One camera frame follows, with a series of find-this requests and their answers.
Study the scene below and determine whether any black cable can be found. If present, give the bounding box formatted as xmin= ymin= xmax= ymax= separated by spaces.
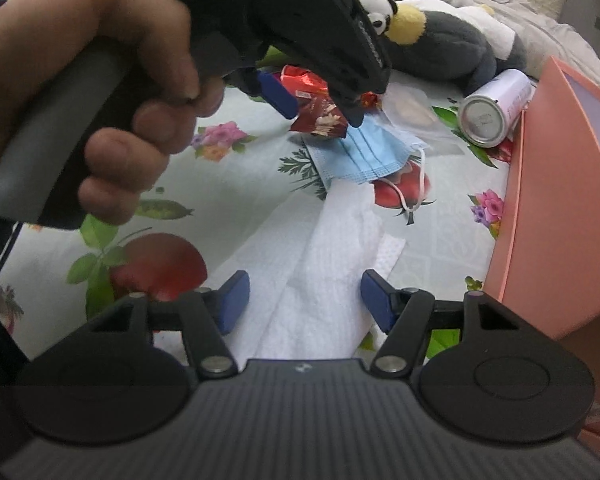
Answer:
xmin=0 ymin=222 xmax=23 ymax=301

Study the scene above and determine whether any large grey plush toy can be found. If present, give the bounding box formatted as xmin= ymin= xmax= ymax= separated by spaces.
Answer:
xmin=355 ymin=0 xmax=531 ymax=96

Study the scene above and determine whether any blue face mask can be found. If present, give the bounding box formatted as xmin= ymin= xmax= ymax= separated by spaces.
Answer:
xmin=302 ymin=119 xmax=432 ymax=216

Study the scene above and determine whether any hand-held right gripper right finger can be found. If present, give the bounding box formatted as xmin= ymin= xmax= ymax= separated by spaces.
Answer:
xmin=360 ymin=269 xmax=526 ymax=380

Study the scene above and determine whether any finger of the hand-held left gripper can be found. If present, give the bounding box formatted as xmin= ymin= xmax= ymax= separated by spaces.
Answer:
xmin=336 ymin=91 xmax=367 ymax=129
xmin=240 ymin=67 xmax=299 ymax=121

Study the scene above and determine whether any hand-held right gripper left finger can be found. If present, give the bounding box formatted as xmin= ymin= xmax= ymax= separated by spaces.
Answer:
xmin=80 ymin=270 xmax=251 ymax=379

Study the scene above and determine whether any person's left hand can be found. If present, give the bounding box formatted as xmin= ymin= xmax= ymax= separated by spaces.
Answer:
xmin=0 ymin=0 xmax=227 ymax=227

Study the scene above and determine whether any white tissue paper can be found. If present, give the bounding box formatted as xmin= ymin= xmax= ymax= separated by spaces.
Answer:
xmin=207 ymin=180 xmax=408 ymax=361

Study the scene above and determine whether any small panda plush toy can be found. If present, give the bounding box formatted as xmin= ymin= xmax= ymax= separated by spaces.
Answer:
xmin=352 ymin=0 xmax=400 ymax=36

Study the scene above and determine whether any fruit printed mat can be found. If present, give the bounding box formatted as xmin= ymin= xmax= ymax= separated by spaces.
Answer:
xmin=0 ymin=55 xmax=521 ymax=361

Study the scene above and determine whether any red snack packet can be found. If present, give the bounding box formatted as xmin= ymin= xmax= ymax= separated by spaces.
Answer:
xmin=280 ymin=65 xmax=383 ymax=140

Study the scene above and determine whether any white can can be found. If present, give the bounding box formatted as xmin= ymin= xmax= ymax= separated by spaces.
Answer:
xmin=457 ymin=69 xmax=533 ymax=148

